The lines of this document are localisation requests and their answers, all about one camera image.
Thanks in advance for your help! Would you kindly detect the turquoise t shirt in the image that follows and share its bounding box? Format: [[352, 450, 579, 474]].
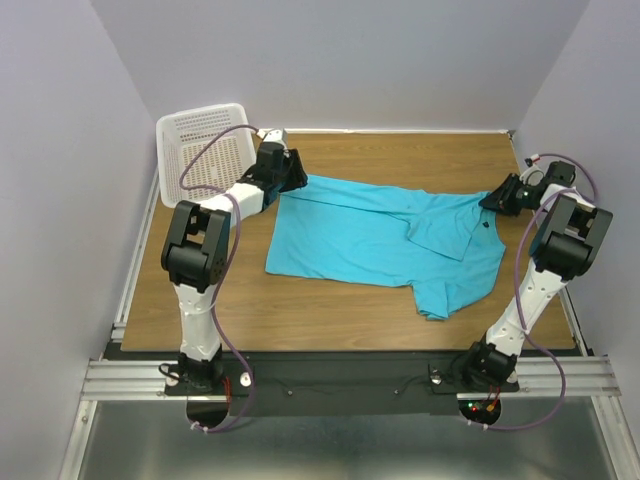
[[265, 175, 506, 320]]

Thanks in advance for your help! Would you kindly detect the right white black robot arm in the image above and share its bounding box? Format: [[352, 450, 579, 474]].
[[461, 153, 613, 388]]

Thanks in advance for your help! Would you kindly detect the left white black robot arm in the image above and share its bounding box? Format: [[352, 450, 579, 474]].
[[161, 141, 308, 395]]

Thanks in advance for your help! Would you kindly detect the white plastic perforated basket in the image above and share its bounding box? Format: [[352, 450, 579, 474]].
[[156, 103, 256, 208]]

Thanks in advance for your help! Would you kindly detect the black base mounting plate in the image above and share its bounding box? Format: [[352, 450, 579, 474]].
[[158, 351, 518, 423]]

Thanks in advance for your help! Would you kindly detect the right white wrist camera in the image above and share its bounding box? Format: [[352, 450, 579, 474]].
[[519, 154, 545, 186]]

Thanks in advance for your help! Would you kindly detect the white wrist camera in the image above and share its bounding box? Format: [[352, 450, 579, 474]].
[[256, 129, 288, 148], [519, 154, 545, 186]]

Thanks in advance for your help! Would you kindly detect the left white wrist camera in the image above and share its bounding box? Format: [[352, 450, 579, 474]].
[[256, 129, 288, 148]]

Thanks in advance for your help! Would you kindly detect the aluminium frame rail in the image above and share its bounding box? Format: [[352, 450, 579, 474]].
[[59, 152, 159, 479]]

